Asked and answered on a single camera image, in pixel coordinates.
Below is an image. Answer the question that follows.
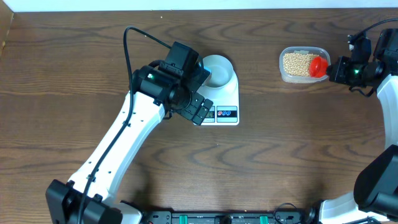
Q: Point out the red plastic measuring scoop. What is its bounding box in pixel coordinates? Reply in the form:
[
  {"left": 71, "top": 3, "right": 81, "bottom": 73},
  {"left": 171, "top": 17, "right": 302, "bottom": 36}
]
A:
[{"left": 308, "top": 56, "right": 328, "bottom": 78}]

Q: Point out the clear plastic bean container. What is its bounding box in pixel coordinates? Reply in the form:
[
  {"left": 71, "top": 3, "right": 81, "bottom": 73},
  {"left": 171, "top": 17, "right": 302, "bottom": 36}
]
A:
[{"left": 279, "top": 47, "right": 330, "bottom": 84}]

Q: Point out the white digital kitchen scale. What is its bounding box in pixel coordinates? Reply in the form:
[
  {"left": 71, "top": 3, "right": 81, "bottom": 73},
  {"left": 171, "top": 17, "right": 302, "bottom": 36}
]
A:
[{"left": 198, "top": 72, "right": 239, "bottom": 126}]

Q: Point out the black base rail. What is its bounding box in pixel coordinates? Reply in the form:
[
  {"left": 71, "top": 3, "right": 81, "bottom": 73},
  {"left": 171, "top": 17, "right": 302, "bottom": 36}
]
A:
[{"left": 139, "top": 209, "right": 315, "bottom": 224}]

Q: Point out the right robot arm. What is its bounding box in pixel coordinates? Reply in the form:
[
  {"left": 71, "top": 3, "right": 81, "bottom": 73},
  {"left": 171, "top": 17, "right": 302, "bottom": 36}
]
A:
[{"left": 314, "top": 29, "right": 397, "bottom": 223}]

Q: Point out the pile of soybeans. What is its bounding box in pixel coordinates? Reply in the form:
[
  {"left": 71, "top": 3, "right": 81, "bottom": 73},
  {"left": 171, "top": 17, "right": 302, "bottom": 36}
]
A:
[{"left": 282, "top": 53, "right": 318, "bottom": 77}]

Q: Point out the grey plastic bowl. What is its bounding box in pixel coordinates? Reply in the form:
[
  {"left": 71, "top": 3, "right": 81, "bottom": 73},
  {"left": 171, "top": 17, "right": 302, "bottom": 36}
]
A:
[{"left": 203, "top": 55, "right": 233, "bottom": 88}]

